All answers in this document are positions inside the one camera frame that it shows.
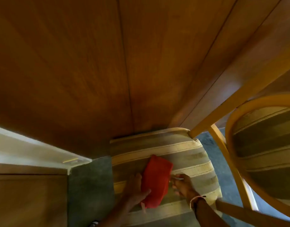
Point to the person's left hand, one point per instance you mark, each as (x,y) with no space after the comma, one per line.
(133,192)

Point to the person's right hand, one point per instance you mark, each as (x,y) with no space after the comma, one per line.
(184,189)

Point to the person's left thumb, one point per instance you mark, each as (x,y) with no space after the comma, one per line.
(145,193)

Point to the person's right fingers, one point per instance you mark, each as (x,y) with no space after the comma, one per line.
(179,184)

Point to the red fabric pouch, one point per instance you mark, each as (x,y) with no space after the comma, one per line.
(156,179)

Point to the person's right forearm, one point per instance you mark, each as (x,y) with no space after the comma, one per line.
(208,216)

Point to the person's left forearm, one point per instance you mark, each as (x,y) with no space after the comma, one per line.
(116,216)

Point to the striped cushion chair seat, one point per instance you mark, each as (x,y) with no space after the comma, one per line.
(182,151)

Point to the small wooden stick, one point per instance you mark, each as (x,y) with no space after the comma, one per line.
(70,160)

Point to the wooden chair with striped upholstery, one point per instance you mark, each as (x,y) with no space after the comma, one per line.
(265,151)

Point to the brown wooden cabinet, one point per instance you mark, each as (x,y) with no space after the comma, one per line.
(29,200)

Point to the white window ledge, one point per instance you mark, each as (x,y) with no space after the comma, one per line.
(29,151)

